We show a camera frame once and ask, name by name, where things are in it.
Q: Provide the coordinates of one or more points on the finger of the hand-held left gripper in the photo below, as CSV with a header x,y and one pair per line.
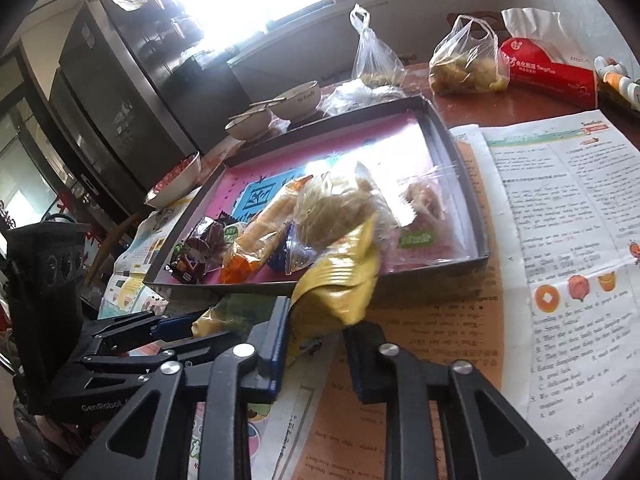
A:
x,y
175,324
200,347

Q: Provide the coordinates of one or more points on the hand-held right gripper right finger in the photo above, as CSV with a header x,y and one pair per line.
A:
x,y
362,365

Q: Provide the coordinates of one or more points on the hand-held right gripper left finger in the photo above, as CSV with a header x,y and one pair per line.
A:
x,y
278,350

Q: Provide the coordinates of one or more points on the yellow green snack packet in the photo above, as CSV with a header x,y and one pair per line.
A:
x,y
240,310

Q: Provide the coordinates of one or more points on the green patterned snack packet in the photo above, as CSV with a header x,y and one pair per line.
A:
x,y
187,265

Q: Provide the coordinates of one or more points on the brown chocolate bar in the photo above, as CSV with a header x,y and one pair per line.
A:
x,y
210,245

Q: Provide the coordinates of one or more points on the gold foil snack packet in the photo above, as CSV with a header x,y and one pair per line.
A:
x,y
340,280

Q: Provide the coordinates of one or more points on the blue biscuit packet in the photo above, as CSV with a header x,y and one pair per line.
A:
x,y
277,260

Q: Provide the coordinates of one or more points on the orange rice cracker packet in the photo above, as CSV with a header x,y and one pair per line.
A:
x,y
265,225

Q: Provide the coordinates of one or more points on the clear packet brown snack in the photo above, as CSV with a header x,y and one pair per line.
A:
x,y
325,215

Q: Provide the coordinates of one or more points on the clear packet green label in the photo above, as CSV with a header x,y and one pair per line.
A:
x,y
425,200

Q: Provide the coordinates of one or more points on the dark cardboard box pink inside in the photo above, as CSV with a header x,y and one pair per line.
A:
x,y
350,145

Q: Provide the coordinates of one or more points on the orange newspaper sheet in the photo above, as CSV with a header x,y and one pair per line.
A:
x,y
425,335

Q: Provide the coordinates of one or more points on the wooden chair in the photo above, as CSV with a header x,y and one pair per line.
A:
x,y
120,235
480,17

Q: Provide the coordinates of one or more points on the red patterned bowl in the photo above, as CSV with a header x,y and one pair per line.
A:
x,y
172,185

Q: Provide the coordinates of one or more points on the glass door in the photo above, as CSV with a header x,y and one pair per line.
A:
x,y
25,160

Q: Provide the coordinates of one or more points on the beige ceramic bowl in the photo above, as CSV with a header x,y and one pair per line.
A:
x,y
297,102
250,127

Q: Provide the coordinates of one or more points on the grey refrigerator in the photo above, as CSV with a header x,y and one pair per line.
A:
x,y
125,110

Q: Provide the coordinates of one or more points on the white exam newspaper sheet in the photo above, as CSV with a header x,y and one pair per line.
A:
x,y
550,210

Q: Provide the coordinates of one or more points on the spoon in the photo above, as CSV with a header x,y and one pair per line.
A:
x,y
272,100

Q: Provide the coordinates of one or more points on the crumpled white plastic bag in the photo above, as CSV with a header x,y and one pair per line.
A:
x,y
360,100

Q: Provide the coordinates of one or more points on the knotted clear plastic bag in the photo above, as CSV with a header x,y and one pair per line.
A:
x,y
375,55

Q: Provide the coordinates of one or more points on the plastic bag yellow food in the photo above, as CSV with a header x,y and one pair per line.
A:
x,y
465,70

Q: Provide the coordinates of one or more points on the red tissue pack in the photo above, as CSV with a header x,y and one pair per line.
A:
x,y
545,75

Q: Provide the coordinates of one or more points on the white labelled bottle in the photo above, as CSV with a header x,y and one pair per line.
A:
x,y
634,99

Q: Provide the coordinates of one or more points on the white bottle orange cap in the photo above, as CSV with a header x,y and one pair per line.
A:
x,y
620,82

